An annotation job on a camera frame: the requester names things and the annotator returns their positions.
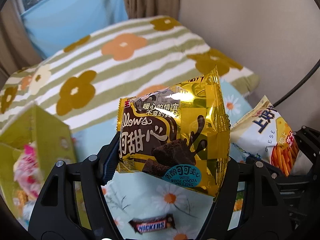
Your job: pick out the gold chocolate pillow snack bag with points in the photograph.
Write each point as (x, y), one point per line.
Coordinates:
(180, 134)

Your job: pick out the yellow-green cardboard box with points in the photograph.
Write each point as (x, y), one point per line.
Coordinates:
(53, 143)

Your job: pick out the snickers bar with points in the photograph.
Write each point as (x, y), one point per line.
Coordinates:
(147, 225)

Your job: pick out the blue window cover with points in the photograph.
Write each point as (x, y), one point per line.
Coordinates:
(54, 24)

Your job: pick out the pink white marshmallow snack bag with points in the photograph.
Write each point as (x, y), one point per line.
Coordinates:
(27, 172)

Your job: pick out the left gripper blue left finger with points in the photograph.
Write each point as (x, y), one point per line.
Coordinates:
(55, 214)

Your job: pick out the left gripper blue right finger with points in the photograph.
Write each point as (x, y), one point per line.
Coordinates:
(263, 214)

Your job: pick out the green cracker packet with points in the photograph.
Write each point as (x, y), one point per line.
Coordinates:
(239, 201)

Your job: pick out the left brown curtain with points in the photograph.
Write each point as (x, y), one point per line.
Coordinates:
(17, 50)

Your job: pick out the striped floral quilt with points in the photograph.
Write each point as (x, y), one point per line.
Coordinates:
(82, 84)

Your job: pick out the cheese sticks snack bag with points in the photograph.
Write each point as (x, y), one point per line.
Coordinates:
(263, 133)

